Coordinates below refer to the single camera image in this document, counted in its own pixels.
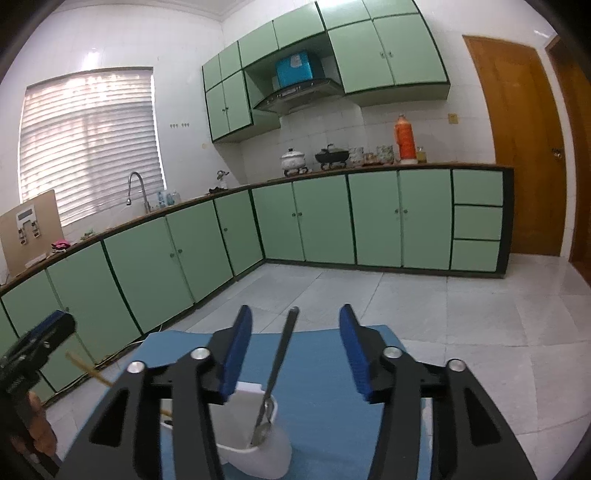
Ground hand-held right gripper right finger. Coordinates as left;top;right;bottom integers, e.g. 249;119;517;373
0;310;77;370

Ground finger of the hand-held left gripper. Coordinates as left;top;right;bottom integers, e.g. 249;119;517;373
339;304;539;480
58;305;254;480

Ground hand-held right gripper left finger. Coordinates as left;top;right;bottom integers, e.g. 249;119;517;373
0;355;52;398

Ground plain silver spoon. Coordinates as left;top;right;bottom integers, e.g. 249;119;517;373
250;307;300;448

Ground wooden chopstick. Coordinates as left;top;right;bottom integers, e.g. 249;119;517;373
66;352;175;428

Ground white two-compartment utensil holder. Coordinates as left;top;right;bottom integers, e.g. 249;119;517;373
159;381;293;480

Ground person's left hand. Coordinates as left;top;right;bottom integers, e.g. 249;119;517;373
27;391;59;459

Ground blue tablecloth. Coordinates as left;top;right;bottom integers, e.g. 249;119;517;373
60;324;435;480

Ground cardboard board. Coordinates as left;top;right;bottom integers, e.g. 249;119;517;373
0;189;63;278

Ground green lower kitchen cabinets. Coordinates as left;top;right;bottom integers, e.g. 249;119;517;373
0;165;515;393

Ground metal kitchen faucet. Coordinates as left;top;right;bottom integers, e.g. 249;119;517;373
127;172;151;214

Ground white window blinds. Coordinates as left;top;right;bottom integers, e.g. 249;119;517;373
19;68;165;227

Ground gas stove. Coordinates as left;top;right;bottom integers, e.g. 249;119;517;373
283;164;352;179

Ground black wok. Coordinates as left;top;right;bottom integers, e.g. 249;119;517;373
315;144;351;168

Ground white lidded pot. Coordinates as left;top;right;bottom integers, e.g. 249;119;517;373
280;148;308;172

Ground orange thermos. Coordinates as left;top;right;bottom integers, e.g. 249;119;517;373
394;113;416;164

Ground range hood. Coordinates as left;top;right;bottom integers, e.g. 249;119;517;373
252;78;345;116

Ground plain wooden door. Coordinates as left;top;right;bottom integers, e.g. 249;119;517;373
547;37;591;278

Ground blue box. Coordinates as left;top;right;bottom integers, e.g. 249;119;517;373
276;52;324;88

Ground green wall cabinet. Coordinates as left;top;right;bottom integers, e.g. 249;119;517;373
316;0;451;108
202;4;329;144

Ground wooden door with handle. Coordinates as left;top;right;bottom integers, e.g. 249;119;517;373
462;34;566;257

